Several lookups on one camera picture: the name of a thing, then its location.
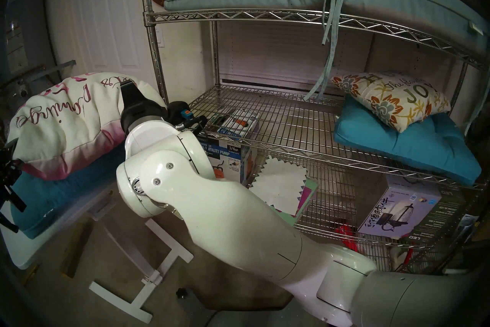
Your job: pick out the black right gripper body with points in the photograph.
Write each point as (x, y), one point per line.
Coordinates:
(141, 113)

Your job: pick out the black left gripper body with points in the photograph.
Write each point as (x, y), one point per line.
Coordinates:
(9, 173)

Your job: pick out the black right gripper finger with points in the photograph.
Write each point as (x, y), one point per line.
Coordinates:
(132, 92)

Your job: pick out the white pink script pillow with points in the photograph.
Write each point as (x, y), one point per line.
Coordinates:
(69, 131)

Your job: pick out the floral print throw pillow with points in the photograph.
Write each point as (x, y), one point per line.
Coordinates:
(394, 100)

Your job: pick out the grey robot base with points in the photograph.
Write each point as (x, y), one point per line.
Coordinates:
(237, 316)

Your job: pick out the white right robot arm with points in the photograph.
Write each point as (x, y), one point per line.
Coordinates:
(229, 215)

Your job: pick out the teal seat cushion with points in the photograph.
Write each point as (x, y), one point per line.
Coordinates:
(413, 150)
(57, 196)

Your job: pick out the white panel door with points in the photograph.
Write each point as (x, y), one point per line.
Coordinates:
(111, 23)

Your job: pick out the utility pump cardboard box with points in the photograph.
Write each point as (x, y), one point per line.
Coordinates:
(229, 157)

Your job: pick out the wooden board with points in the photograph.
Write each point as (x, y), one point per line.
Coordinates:
(76, 249)

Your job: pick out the white rolling side table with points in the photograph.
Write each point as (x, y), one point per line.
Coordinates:
(126, 253)

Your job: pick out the white zigzag edged envelope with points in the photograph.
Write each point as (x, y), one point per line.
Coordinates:
(279, 184)

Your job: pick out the magenta paper sheet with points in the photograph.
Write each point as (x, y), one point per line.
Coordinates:
(304, 198)

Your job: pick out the black round knob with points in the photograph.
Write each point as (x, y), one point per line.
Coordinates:
(182, 293)

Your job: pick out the red plastic item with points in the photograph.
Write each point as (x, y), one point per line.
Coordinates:
(346, 234)

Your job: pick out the lamp picture cardboard box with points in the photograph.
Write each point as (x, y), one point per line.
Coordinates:
(398, 207)

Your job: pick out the white crumpled bag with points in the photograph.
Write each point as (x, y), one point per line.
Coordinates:
(379, 259)

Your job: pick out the white wall light switch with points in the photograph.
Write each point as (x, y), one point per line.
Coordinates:
(160, 39)

